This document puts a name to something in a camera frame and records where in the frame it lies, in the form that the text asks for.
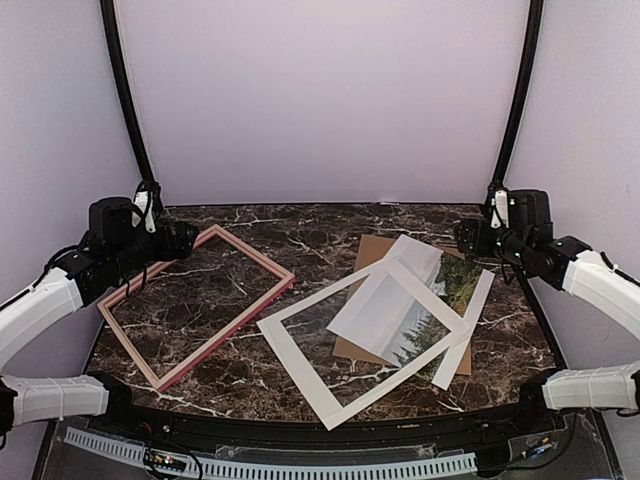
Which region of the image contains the pink wooden picture frame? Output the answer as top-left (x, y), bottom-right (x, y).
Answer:
top-left (98, 225), bottom-right (295, 392)

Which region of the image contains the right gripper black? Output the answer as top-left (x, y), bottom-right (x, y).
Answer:
top-left (455, 217), bottom-right (532, 267)

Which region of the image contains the black corner post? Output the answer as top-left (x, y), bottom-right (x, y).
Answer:
top-left (99, 0), bottom-right (163, 213)
top-left (487, 0), bottom-right (544, 199)

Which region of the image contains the landscape photo print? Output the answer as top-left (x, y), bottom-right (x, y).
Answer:
top-left (325, 235), bottom-right (496, 390)

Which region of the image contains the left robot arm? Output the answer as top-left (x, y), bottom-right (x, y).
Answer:
top-left (1, 192), bottom-right (199, 436)

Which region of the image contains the white mat board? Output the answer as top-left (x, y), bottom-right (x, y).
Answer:
top-left (257, 259), bottom-right (471, 431)

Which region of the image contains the black front rail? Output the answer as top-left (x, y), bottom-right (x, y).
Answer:
top-left (60, 404), bottom-right (576, 460)

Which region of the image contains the left black corner post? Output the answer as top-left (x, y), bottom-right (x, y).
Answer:
top-left (99, 0), bottom-right (163, 213)

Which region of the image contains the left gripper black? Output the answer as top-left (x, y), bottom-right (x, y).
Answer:
top-left (110, 221), bottom-right (197, 277)

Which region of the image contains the right black corner post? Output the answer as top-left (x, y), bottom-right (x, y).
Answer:
top-left (487, 0), bottom-right (544, 199)

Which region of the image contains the white slotted cable duct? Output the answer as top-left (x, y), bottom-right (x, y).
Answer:
top-left (64, 427), bottom-right (477, 479)

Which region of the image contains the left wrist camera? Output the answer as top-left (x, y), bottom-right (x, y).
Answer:
top-left (132, 191), bottom-right (156, 234)

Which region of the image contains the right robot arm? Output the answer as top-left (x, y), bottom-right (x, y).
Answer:
top-left (454, 188), bottom-right (639, 434)

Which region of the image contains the brown cardboard backing board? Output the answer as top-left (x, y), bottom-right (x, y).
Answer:
top-left (333, 235), bottom-right (472, 376)

